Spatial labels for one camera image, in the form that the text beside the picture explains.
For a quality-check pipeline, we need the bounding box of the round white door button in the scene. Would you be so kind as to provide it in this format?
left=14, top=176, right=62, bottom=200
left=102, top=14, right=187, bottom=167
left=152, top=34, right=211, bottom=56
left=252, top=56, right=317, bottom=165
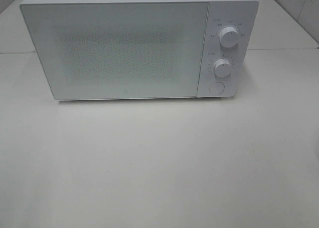
left=209, top=82, right=225, bottom=96

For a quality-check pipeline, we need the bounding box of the white microwave oven body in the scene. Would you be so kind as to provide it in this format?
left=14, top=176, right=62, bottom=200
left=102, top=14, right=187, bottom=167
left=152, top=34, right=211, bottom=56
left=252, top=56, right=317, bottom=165
left=20, top=0, right=259, bottom=100

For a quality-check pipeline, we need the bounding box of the white microwave door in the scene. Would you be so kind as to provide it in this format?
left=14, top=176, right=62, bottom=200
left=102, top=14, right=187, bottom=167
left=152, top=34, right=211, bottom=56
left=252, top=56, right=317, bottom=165
left=20, top=2, right=208, bottom=100

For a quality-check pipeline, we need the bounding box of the upper white microwave knob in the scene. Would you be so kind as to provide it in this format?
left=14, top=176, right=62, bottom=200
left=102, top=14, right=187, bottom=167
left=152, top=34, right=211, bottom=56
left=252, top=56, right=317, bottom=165
left=218, top=25, right=240, bottom=48

